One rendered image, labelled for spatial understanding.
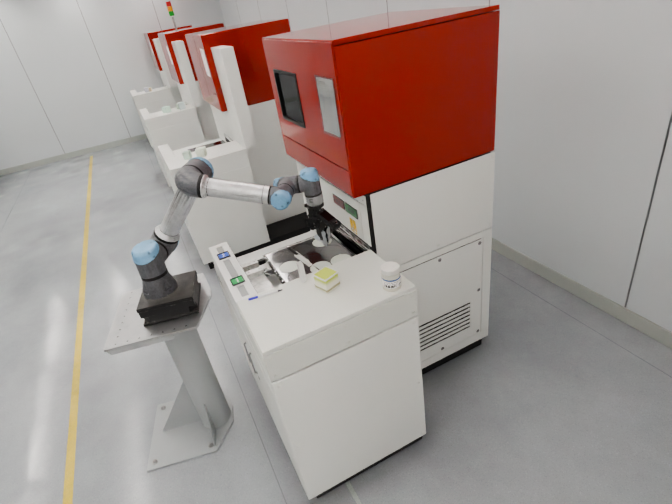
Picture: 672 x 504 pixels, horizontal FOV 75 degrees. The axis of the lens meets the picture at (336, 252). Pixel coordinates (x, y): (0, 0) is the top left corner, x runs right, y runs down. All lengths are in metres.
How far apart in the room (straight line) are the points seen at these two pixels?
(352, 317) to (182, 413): 1.38
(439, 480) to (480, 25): 1.95
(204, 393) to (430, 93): 1.80
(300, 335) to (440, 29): 1.25
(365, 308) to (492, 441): 1.09
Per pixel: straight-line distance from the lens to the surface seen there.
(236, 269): 2.01
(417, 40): 1.82
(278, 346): 1.52
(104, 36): 9.60
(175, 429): 2.77
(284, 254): 2.15
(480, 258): 2.39
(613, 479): 2.42
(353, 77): 1.69
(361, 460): 2.17
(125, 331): 2.16
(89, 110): 9.70
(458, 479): 2.29
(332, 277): 1.68
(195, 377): 2.39
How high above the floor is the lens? 1.96
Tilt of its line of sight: 31 degrees down
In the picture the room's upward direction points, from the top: 10 degrees counter-clockwise
